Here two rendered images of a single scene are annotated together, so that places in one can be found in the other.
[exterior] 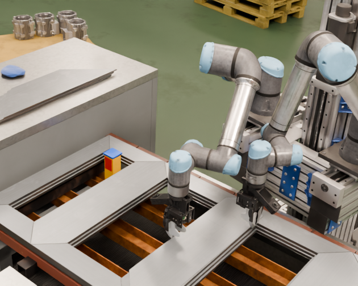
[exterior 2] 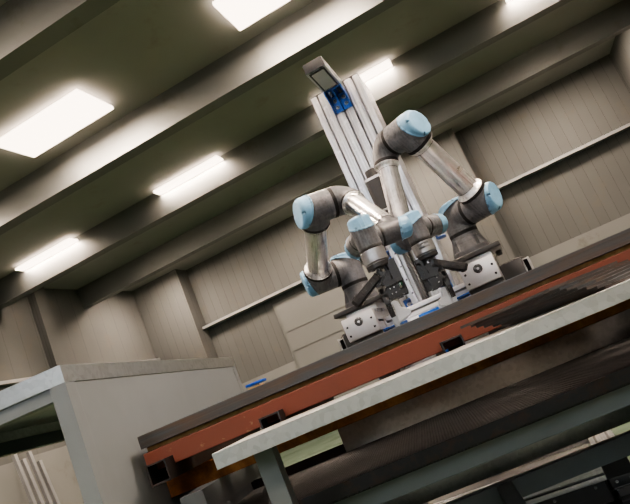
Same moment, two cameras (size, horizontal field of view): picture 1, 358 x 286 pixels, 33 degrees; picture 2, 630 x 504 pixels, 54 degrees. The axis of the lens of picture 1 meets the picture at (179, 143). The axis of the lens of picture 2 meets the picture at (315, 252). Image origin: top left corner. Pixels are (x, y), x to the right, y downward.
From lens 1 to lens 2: 1.86 m
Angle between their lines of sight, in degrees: 52
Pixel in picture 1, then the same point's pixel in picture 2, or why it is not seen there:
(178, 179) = (372, 234)
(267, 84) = (353, 268)
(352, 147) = (466, 238)
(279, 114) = (398, 209)
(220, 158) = (389, 221)
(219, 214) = not seen: hidden behind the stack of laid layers
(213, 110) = not seen: outside the picture
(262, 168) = (426, 230)
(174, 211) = (389, 280)
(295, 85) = (393, 180)
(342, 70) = (422, 124)
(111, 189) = not seen: hidden behind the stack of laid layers
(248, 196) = (432, 271)
